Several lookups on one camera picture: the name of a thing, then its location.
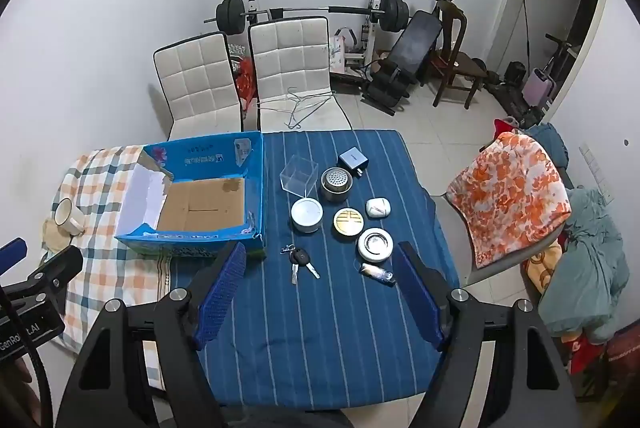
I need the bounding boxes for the small printed lighter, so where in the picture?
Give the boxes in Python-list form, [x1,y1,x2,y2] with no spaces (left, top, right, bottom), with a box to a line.
[359,263,396,287]

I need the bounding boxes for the white ring black tin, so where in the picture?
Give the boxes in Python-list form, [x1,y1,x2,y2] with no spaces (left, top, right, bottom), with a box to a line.
[357,228,394,264]

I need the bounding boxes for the car key bunch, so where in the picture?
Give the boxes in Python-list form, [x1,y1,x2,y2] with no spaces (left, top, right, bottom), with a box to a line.
[281,244,320,285]

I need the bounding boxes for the white round tin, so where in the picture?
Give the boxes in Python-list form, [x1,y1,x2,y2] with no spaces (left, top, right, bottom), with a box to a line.
[291,197,323,234]

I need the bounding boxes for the round metal mesh-top tin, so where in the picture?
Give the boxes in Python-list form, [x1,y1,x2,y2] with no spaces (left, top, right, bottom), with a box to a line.
[320,167,352,203]

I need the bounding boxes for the clear acrylic cube box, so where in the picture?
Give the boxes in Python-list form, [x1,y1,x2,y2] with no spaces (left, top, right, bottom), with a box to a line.
[280,155,318,198]

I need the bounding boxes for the person's hand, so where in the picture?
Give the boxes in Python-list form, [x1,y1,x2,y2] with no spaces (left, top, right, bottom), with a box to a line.
[1,358,40,427]

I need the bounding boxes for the beige coaster cloth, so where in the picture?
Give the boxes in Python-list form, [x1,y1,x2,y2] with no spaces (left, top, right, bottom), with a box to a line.
[41,218,73,255]

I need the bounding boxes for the grey chair under floral cloth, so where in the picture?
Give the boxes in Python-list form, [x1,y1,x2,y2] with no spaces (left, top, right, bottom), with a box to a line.
[432,192,566,286]

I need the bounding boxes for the white ceramic mug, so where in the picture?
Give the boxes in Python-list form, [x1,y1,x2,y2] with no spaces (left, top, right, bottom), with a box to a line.
[54,197,86,236]

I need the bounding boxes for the blue striped tablecloth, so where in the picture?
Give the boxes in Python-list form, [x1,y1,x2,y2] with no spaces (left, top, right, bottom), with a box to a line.
[201,130,458,410]

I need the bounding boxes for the white earbuds case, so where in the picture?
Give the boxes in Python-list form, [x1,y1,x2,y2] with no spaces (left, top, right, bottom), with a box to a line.
[366,197,392,219]

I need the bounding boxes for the gold lid round tin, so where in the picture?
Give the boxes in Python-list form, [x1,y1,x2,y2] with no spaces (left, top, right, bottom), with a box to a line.
[333,207,364,237]

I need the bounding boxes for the blue cardboard milk box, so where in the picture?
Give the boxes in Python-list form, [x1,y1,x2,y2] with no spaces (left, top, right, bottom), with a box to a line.
[115,131,266,257]

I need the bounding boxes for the plaid orange blue cloth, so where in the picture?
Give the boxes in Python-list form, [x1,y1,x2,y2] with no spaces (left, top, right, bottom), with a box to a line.
[51,145,170,354]

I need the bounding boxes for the orange white floral cloth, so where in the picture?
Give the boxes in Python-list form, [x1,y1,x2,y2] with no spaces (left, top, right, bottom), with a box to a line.
[446,131,572,268]

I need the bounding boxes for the small blue square box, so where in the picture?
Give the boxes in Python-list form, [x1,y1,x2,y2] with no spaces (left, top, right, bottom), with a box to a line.
[337,148,369,178]

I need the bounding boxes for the teal blanket pile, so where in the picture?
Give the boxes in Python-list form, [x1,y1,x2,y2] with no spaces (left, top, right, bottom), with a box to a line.
[538,188,629,344]

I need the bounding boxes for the black weight bench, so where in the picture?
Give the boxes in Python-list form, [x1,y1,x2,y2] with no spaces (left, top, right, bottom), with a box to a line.
[362,11,442,116]

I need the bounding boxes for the dark wooden chair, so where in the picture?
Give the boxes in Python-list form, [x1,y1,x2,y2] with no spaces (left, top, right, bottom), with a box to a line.
[430,0,487,110]

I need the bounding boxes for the left white padded chair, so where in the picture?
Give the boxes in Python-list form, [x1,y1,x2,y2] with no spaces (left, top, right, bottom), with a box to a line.
[153,32,243,140]

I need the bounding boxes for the white padded chair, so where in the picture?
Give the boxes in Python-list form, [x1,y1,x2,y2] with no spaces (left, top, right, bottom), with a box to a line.
[248,16,352,131]
[153,32,243,140]

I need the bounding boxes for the pink small suitcase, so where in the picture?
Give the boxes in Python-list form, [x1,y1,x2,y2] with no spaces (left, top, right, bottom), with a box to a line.
[522,68,555,108]

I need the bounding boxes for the right white padded chair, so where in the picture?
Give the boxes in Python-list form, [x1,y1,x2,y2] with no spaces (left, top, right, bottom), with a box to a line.
[248,16,352,131]

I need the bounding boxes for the barbell with black plates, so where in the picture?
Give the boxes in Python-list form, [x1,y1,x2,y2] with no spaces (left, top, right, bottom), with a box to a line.
[203,0,411,37]

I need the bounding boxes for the white barbell rack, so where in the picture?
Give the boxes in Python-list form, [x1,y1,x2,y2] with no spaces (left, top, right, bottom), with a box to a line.
[246,0,382,76]

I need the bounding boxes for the wire clothes hangers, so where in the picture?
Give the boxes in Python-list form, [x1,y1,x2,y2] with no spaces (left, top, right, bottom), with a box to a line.
[257,88,334,132]

